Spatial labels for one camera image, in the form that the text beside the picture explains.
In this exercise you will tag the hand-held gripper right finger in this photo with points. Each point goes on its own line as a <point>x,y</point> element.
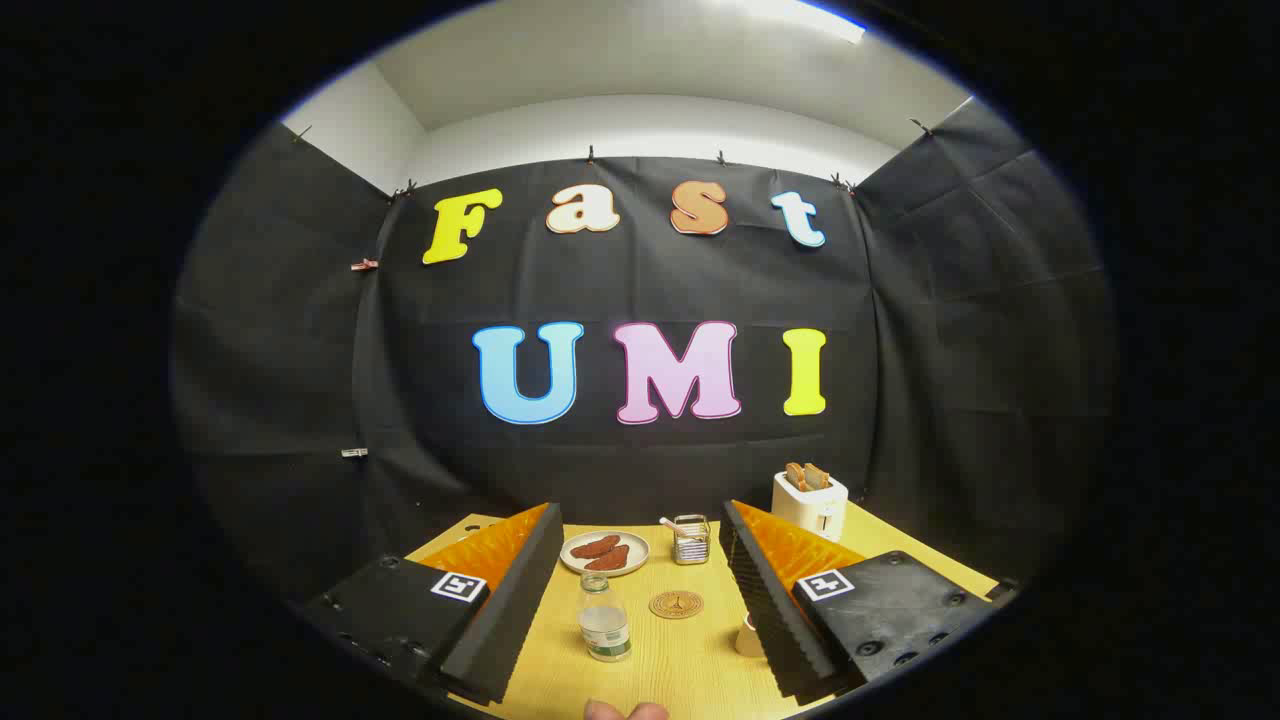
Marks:
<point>775,610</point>

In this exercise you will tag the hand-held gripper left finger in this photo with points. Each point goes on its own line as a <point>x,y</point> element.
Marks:
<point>505,610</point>

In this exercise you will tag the round wooden coaster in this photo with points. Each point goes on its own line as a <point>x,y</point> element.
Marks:
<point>676,604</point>

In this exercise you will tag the clear plastic juice bottle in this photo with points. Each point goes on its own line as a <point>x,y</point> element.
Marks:
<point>605,628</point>

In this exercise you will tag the white round plate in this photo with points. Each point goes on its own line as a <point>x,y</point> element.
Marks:
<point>572,560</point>

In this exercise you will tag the white toaster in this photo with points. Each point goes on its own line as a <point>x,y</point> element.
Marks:
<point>808,510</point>

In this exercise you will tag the wooden table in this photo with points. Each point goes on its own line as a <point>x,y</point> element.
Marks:
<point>680,665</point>

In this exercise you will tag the brown sausage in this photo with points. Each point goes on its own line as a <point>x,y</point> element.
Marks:
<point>608,559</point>
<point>596,546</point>

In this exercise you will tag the toast slice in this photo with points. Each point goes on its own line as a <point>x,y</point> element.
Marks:
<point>817,475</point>
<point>795,476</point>

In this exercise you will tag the black backdrop cloth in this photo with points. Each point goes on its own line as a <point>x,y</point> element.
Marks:
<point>300,350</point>

